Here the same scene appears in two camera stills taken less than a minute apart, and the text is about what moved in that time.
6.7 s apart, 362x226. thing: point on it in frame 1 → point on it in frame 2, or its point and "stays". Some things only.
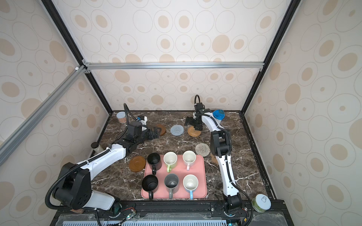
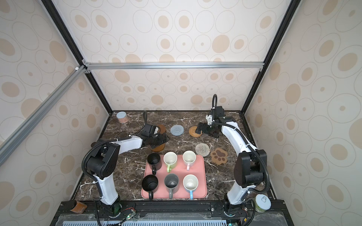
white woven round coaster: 202,149 stays
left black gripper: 153,136 → 162,141
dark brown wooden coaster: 163,129 stays
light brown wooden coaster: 137,163 → 159,149
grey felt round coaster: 176,130 stays
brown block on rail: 80,211 stays
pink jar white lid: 121,117 stays
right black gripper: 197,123 → 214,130
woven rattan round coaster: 192,132 stays
